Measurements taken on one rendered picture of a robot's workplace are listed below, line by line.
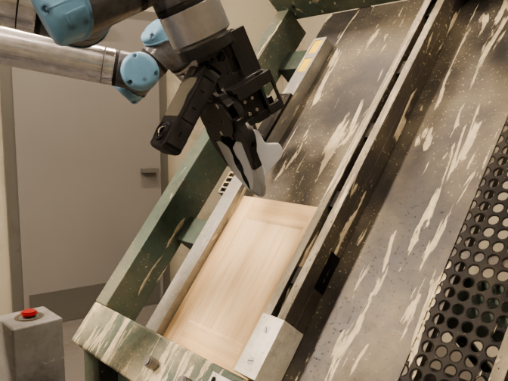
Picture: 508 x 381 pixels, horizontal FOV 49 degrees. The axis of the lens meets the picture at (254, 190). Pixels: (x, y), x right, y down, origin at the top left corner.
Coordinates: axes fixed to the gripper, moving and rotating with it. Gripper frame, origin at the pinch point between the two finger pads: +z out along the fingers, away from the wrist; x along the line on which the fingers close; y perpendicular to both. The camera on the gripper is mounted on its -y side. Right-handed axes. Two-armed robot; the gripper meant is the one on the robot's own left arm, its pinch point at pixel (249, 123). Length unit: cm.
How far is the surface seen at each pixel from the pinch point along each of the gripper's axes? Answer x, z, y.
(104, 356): 59, 7, 34
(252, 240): 29.7, 10.1, -1.5
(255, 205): 19.3, 9.8, 0.3
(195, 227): 17.7, 15.5, 26.5
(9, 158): -88, 38, 248
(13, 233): -52, 69, 261
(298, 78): -21.5, 7.8, -5.9
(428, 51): -13.3, 7.1, -44.5
